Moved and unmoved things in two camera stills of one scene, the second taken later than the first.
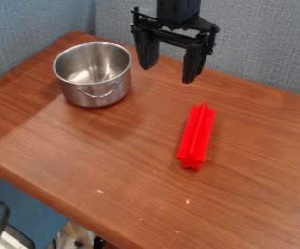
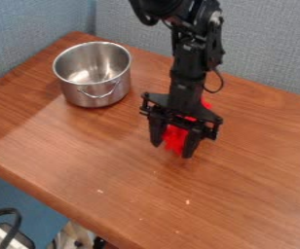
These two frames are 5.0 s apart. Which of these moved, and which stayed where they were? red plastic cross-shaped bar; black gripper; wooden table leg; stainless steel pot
Moved: red plastic cross-shaped bar; black gripper
Stayed: stainless steel pot; wooden table leg
